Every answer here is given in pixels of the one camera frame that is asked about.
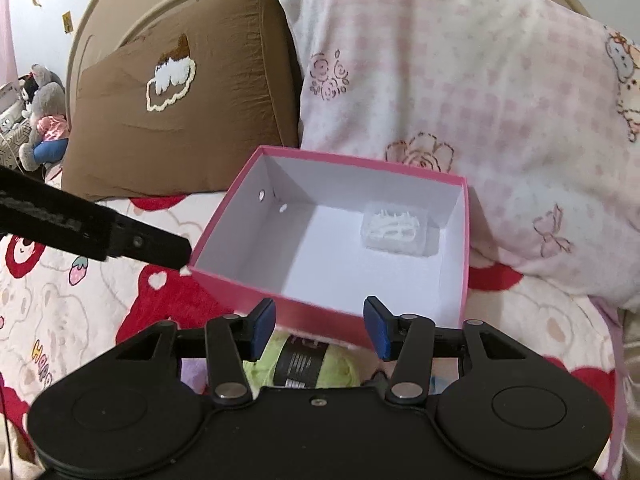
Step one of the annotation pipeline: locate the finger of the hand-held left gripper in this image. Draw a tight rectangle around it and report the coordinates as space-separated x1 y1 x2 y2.
106 213 192 267

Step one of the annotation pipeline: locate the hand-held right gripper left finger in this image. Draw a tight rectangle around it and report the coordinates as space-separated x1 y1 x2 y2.
116 297 277 407

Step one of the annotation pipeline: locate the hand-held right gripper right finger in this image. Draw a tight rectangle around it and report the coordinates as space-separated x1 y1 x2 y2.
363 296 526 406

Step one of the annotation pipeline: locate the green yarn ball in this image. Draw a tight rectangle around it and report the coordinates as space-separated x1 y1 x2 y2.
242 332 362 388

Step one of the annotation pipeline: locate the pink cardboard box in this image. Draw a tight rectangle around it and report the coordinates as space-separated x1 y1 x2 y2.
187 145 471 350

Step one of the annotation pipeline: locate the purple plush toy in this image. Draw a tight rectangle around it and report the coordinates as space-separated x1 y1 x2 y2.
177 358 213 397

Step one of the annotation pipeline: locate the table with patterned cloth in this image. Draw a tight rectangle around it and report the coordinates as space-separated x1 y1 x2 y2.
0 120 37 173

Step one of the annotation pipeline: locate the bear printed blanket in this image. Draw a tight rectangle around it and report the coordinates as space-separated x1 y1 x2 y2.
0 192 626 480

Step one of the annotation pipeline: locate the clear floss pick case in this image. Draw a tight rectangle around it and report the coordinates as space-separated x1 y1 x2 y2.
361 202 432 257

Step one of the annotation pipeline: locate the grey plush toy pink shirt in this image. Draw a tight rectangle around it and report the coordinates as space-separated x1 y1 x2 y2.
19 80 71 171

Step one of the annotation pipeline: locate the white appliance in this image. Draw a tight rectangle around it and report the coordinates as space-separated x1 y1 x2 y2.
0 85 23 128

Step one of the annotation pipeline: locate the black white plush toy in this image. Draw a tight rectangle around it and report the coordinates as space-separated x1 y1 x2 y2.
19 72 38 117

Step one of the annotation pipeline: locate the brown embroidered pillow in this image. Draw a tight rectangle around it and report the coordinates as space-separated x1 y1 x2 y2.
61 0 301 202

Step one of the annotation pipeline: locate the grey eared plush toy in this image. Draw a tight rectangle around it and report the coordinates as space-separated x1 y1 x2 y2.
31 63 66 90

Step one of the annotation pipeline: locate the pink checked pillow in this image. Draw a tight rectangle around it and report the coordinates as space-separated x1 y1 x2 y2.
274 0 640 311

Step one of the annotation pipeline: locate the beige satin cloth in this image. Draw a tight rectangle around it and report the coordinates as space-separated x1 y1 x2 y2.
620 307 640 461

